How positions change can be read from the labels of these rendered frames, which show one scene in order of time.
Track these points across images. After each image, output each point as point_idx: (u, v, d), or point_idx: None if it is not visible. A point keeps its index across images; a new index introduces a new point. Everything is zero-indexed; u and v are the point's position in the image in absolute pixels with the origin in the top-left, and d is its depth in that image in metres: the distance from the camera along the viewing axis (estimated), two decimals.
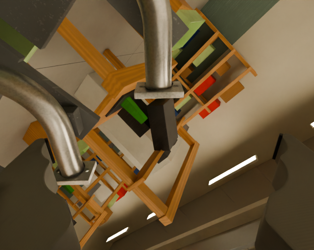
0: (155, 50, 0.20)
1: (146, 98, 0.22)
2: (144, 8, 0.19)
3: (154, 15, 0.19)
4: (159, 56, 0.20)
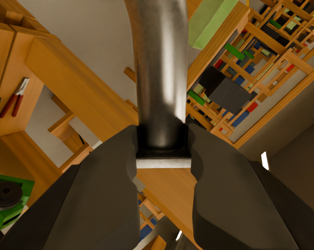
0: (155, 85, 0.10)
1: (140, 167, 0.12)
2: (133, 2, 0.09)
3: (153, 16, 0.09)
4: (164, 95, 0.11)
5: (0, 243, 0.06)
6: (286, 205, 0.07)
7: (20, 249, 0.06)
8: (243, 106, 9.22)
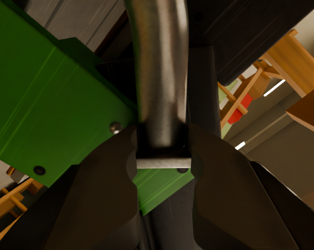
0: (155, 86, 0.10)
1: (140, 168, 0.12)
2: (132, 2, 0.09)
3: (153, 17, 0.09)
4: (164, 96, 0.11)
5: (0, 243, 0.06)
6: (286, 205, 0.07)
7: (20, 249, 0.06)
8: None
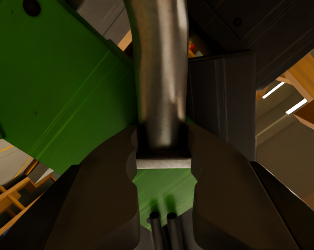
0: (155, 86, 0.10)
1: (140, 168, 0.12)
2: (132, 3, 0.09)
3: (153, 17, 0.09)
4: (164, 96, 0.11)
5: (0, 243, 0.06)
6: (286, 205, 0.07)
7: (20, 249, 0.06)
8: None
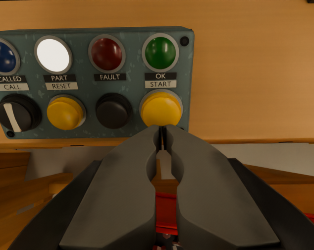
0: None
1: None
2: None
3: None
4: None
5: (24, 230, 0.06)
6: (264, 198, 0.07)
7: (40, 238, 0.06)
8: None
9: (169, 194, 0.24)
